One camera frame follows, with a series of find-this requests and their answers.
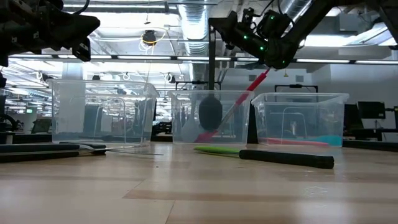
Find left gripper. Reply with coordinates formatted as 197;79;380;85
0;0;101;68

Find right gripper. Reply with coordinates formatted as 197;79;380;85
207;11;259;51

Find red spoon with metal shaft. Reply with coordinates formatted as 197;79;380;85
194;68;271;144

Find black handled grey ladle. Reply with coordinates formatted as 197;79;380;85
198;26;224;132

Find green silicone spatula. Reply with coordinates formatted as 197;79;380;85
193;145;241;156

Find pink silicone spatula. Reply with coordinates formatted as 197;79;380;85
259;138;330;147

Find clear plastic bin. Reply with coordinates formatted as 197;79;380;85
47;78;160;147
251;91;350;147
167;89;256;146

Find long ceiling light strip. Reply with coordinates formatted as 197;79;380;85
0;53;398;65

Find black background monitor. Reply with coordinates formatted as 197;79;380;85
357;101;387;120

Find silver ceiling air duct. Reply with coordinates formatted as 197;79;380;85
177;0;214;82
278;0;312;19

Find black distant station frame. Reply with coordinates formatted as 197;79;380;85
175;80;222;91
274;83;319;94

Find black ceiling cord reel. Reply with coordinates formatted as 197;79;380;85
141;28;168;47

